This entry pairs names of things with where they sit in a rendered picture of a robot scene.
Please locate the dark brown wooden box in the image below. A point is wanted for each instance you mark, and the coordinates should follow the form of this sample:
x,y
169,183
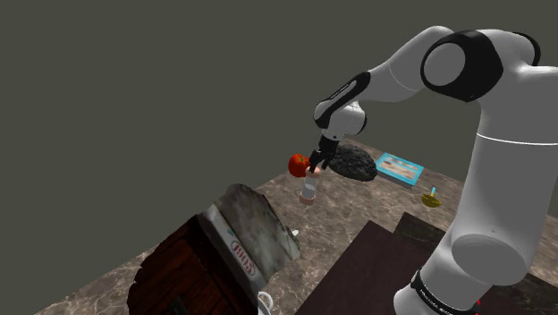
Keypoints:
x,y
183,270

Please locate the red tomato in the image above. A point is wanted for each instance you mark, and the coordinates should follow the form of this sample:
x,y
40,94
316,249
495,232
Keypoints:
x,y
297,166

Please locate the blue book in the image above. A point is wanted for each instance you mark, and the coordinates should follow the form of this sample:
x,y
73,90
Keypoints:
x,y
399,170

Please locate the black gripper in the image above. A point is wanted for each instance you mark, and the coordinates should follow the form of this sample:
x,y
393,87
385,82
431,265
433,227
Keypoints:
x,y
328,147

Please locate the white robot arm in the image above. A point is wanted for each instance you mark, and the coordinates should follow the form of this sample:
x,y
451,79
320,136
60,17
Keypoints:
x,y
501,174

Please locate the clear bottle with pink caps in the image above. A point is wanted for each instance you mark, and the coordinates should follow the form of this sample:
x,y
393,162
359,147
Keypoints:
x,y
310,188

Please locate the small white object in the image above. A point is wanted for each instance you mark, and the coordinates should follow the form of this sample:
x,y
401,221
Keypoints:
x,y
295,232

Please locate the yellow bowl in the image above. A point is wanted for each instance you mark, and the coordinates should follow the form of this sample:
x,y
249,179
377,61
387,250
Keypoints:
x,y
431,201

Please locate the white cup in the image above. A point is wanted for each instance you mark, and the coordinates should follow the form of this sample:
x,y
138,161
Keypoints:
x,y
266,302

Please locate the black rough rock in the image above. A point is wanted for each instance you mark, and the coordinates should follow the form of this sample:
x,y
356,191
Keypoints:
x,y
354,165

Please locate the white box with red print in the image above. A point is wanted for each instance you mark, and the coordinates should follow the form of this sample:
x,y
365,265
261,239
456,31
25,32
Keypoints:
x,y
237,251

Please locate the blue stick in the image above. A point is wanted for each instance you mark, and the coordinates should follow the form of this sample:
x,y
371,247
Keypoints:
x,y
433,191

